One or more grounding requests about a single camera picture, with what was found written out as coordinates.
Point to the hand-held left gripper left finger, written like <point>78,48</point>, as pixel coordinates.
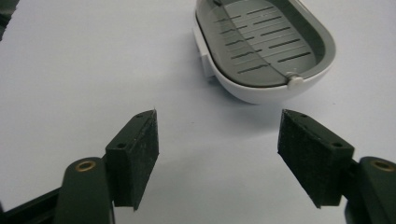
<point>134,161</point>

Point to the white and grey drain basket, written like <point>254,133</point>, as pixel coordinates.
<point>264,46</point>

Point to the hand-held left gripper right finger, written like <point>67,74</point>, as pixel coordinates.
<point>314,158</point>

